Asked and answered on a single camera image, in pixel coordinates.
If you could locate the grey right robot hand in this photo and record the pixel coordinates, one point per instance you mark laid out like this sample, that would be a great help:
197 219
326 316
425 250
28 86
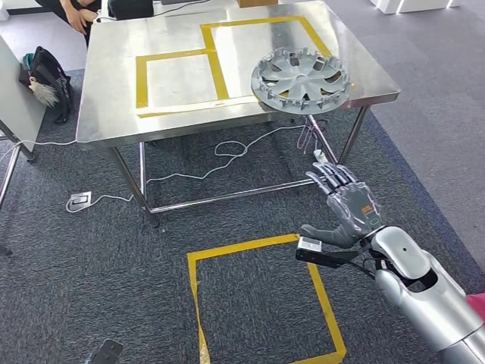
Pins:
356 211

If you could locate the grey plastic wheel hubcap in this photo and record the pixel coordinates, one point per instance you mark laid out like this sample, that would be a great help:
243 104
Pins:
299 80

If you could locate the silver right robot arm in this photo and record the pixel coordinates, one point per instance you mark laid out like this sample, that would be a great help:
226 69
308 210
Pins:
405 256

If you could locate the steel workbench table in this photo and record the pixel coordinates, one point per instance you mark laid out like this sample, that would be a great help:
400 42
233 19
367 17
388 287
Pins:
113 75

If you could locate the white power adapter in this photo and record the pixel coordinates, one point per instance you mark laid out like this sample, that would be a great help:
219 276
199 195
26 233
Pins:
320 156

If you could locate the yellow floor tape outline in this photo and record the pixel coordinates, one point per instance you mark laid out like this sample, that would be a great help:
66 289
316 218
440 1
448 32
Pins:
242 245

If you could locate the person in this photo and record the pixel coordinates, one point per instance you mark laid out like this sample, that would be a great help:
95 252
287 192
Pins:
478 306
81 17

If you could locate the white low platform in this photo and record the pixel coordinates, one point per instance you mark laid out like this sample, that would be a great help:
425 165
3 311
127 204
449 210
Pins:
416 5

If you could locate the brown cardboard box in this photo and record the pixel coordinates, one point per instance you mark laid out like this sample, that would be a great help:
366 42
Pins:
257 3

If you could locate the small yellow tape rectangle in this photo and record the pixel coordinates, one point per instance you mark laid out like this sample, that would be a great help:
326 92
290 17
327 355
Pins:
141 80

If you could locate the dark flat robot panel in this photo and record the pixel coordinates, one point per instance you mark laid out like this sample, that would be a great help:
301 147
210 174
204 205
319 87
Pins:
108 351

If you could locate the black equipment case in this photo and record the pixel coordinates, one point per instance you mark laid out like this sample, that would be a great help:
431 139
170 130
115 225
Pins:
130 7

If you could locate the metal floor socket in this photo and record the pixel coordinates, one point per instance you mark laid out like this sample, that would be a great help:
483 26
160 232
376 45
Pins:
81 200

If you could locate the black bag with pompom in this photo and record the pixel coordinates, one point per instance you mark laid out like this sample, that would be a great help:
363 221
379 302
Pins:
49 75

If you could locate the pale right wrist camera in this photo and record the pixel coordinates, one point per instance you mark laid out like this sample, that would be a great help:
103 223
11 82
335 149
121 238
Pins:
308 246

